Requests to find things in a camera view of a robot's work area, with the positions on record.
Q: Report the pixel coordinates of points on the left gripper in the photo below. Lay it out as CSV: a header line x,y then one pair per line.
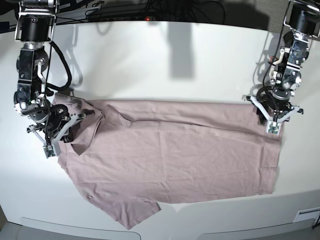
x,y
272,107

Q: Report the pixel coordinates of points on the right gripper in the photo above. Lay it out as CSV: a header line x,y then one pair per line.
x,y
53,124

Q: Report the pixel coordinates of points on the mauve T-shirt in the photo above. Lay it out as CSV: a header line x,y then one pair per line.
x,y
128,156

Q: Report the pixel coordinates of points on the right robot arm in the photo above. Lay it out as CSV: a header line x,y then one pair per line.
x,y
35,27

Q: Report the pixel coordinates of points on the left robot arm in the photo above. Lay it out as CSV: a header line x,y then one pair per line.
x,y
283,75

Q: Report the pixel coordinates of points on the power strip with red light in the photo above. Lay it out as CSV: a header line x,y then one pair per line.
x,y
126,18

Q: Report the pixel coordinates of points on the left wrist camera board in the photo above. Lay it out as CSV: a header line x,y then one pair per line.
x,y
273,127

